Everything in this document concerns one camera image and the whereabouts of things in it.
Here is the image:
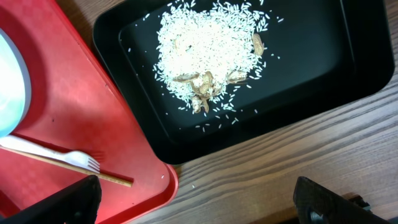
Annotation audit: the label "red plastic tray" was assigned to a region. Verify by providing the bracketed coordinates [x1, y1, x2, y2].
[1, 0, 178, 223]

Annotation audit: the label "wooden chopstick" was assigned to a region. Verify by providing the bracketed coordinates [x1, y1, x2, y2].
[1, 146, 133, 187]

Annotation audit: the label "large light blue plate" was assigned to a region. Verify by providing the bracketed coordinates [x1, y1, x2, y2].
[1, 30, 32, 137]

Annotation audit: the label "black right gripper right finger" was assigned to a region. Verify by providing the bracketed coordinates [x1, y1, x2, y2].
[293, 176, 389, 224]

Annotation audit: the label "white plastic fork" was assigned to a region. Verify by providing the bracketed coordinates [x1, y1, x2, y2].
[1, 135, 100, 173]

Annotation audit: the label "black waste tray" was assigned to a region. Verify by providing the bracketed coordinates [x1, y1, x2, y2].
[93, 0, 395, 164]

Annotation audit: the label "rice food scraps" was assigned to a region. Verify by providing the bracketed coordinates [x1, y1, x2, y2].
[127, 0, 285, 133]

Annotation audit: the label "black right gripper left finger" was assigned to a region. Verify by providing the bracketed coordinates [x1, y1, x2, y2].
[1, 175, 102, 224]

